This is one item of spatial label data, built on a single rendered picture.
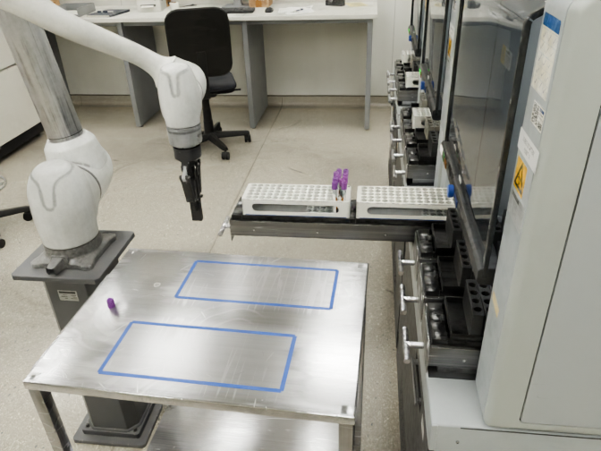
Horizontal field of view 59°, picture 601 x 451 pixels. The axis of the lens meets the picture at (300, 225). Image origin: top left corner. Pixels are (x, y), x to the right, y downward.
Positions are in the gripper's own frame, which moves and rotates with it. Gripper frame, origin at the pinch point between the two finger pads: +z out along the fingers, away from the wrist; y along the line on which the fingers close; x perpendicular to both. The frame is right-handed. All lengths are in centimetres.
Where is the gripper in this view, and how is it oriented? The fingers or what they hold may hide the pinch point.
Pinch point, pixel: (196, 208)
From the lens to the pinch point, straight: 157.3
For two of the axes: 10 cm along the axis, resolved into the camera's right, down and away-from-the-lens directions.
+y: 1.2, -5.0, 8.6
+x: -9.9, -0.3, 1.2
